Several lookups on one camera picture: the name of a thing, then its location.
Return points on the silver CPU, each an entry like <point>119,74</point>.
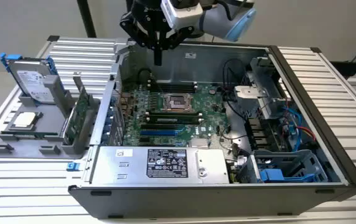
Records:
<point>24,119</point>

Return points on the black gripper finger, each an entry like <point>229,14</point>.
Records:
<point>134,28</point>
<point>177,38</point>

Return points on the grey plastic parts rack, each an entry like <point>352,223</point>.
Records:
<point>44,123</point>

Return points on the green graphics card black shroud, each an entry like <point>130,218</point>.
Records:
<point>85,109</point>

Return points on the hard disk in blue carrier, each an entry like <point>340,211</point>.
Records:
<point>30,79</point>

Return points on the open black PC case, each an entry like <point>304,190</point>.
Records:
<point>196,200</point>

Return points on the blue plastic drive carrier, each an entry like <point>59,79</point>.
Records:
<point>271,175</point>

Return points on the grey metal disk cage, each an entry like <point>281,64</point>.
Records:
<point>289,155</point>

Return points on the blue expansion slot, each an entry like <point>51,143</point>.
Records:
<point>158,133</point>

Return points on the silver coin battery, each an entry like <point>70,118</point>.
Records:
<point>212,91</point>

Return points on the blue case latch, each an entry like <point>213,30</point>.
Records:
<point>73,166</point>

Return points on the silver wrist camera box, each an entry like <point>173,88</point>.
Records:
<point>181,11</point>

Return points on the green motherboard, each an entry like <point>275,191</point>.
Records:
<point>209,109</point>

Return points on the silver metal drive bay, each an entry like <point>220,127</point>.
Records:
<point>252,92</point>

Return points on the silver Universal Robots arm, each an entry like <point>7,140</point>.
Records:
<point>221,21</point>

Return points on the silver power supply unit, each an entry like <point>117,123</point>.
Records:
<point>134,170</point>

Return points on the CPU socket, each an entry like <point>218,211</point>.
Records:
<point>177,102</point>

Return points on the loose green RAM stick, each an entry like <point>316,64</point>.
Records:
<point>28,135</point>

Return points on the black stand pole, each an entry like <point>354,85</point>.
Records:
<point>87,18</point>

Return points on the small silver heat sink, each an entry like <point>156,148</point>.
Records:
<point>201,142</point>

